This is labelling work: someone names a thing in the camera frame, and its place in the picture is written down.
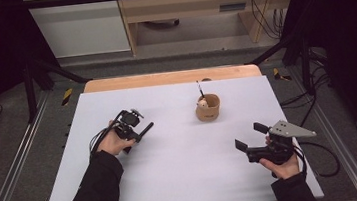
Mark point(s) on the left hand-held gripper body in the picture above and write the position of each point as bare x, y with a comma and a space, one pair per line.
128, 124

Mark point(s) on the tan brush holder cup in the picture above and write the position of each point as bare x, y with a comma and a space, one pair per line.
209, 114

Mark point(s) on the beige wooden desk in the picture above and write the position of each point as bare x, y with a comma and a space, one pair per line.
189, 3

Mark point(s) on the dark desk label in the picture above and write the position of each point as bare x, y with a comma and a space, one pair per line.
232, 7

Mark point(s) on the person's right hand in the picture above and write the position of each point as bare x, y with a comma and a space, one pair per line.
286, 169

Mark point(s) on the person's left hand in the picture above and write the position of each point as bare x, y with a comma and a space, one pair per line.
112, 144

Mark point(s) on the light wooden table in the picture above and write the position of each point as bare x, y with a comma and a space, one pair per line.
147, 80

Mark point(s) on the yellow black tape marker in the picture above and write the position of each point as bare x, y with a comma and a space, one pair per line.
279, 74
67, 97

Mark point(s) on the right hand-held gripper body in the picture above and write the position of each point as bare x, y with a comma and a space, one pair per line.
278, 148

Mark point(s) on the small white animal figurine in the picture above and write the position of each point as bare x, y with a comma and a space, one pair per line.
202, 103

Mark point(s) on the thin black cosmetic brush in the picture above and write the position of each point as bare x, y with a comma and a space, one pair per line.
200, 89

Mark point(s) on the black metal stand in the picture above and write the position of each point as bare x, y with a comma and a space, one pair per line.
30, 96
306, 67

